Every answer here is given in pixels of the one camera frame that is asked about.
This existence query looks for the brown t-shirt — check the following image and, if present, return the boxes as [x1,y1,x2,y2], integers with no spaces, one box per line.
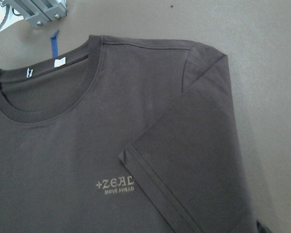
[0,35,268,233]

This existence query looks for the aluminium profile post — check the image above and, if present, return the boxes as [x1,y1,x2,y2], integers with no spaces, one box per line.
[0,0,67,28]

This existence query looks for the background cables and plugs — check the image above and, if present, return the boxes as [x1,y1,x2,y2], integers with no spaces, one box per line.
[0,4,22,37]

